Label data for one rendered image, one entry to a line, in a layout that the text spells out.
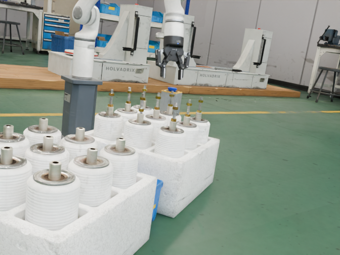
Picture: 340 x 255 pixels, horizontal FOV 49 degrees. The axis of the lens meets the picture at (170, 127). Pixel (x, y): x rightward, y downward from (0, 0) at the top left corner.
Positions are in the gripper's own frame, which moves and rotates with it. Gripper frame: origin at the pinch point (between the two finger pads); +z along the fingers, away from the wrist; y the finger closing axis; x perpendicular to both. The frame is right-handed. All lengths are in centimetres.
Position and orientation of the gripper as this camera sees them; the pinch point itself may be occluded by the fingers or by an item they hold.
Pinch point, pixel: (171, 75)
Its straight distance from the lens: 140.6
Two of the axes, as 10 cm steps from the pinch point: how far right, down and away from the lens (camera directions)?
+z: -0.5, 10.0, 0.7
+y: 9.0, 0.1, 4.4
